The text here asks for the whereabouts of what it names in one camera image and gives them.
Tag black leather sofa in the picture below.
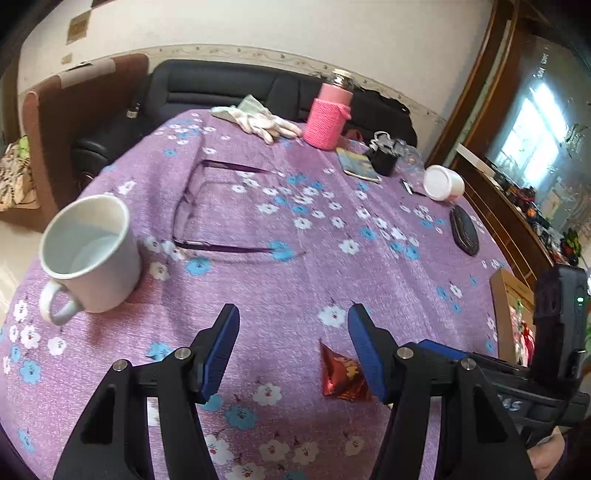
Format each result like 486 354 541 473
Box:
71 58 419 190

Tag person's right hand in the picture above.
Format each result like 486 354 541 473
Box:
528 427 568 480

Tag dark red foil candy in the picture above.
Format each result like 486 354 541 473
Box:
320 342 372 402

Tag white ceramic mug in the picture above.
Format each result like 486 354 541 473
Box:
39 194 142 326

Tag white plastic jar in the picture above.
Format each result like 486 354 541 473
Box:
423 165 465 202

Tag white fabric gloves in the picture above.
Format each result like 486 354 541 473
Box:
211 95 304 145

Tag purple floral tablecloth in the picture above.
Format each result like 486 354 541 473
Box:
1 111 506 479

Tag clear glass jar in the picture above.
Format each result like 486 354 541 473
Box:
394 140 425 185

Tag black glasses case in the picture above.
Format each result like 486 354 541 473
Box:
449 205 480 257

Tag brown wooden chair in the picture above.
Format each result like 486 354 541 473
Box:
22 54 148 231

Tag pink knitted sleeve bottle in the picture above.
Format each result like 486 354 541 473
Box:
304 69 353 151

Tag shallow cardboard box tray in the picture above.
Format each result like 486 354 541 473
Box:
490 268 535 367

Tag wooden brick-pattern counter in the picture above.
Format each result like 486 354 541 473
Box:
451 144 554 290

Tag small booklet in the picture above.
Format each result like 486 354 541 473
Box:
335 147 381 183

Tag purple framed eyeglasses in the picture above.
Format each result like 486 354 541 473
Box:
171 159 308 262

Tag small black cup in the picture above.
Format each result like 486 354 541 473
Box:
366 131 405 177

